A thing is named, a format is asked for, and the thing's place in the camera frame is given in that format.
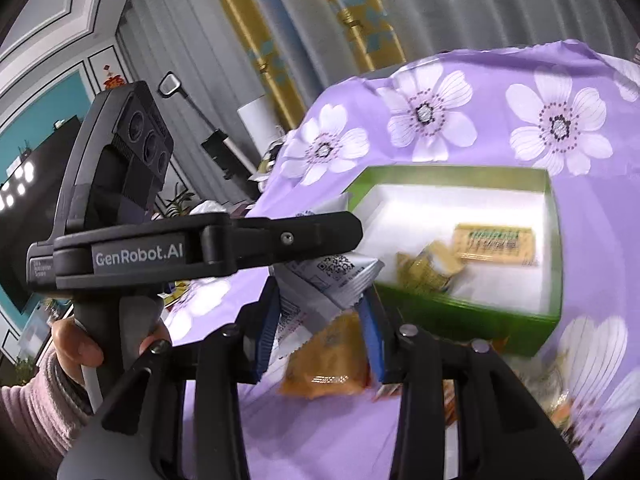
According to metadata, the black television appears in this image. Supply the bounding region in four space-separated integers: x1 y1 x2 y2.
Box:
0 115 86 313

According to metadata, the purple floral cloth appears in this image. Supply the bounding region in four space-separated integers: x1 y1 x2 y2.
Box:
165 40 640 480

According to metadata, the white blue print snack packet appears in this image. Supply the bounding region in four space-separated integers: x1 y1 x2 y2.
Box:
270 255 386 346

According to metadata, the pile of household clutter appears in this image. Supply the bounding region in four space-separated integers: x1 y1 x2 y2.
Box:
249 130 292 191

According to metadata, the white panel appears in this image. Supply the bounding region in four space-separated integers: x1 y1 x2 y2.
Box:
237 97 282 161

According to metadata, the orange panda print snack packet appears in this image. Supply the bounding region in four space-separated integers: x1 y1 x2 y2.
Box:
278 310 373 401

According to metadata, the person's left forearm pink sleeve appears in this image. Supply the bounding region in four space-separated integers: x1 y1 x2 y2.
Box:
0 350 96 463

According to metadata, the person's left hand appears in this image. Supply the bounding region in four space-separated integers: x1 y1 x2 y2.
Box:
50 305 173 376

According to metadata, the green cardboard box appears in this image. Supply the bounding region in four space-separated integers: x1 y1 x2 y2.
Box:
345 165 563 358

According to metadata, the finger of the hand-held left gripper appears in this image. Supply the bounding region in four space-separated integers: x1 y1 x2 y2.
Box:
200 211 364 278

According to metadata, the yellow patterned curtain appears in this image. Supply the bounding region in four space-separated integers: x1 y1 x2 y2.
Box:
197 0 408 131

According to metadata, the crumpled yellow snack packet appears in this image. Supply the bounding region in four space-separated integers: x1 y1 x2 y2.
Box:
395 241 466 296

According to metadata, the potted plant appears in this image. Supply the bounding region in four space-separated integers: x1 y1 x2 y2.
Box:
164 184 197 217

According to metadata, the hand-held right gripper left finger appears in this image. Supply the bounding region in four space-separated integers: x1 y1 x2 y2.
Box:
57 277 281 480

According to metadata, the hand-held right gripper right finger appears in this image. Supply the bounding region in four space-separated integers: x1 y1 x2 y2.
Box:
356 292 586 480

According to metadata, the grey curtain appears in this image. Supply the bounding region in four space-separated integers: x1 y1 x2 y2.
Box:
235 0 640 91
116 0 306 221

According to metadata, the stick vacuum cleaner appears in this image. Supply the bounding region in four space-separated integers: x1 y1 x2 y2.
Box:
157 72 256 181

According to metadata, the red white snack packet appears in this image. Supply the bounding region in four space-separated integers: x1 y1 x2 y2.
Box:
442 377 461 428

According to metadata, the red wall decoration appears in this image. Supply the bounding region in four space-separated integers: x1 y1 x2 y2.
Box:
101 64 125 92

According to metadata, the yellow flat snack packet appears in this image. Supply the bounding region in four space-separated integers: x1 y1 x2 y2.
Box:
452 224 541 268

